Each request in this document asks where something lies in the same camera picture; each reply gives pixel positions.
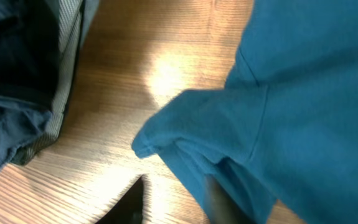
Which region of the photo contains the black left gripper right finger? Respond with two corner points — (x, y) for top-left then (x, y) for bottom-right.
(206, 175), (255, 224)

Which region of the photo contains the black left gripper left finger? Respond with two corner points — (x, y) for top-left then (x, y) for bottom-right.
(96, 175), (144, 224)

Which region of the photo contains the blue polo shirt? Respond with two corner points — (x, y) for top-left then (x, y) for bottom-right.
(132, 0), (358, 223)

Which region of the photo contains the dark green folded shirt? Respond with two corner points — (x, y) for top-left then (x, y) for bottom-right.
(0, 1), (85, 166)

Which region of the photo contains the navy blue folded shirt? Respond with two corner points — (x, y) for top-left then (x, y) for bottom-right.
(0, 0), (100, 170)

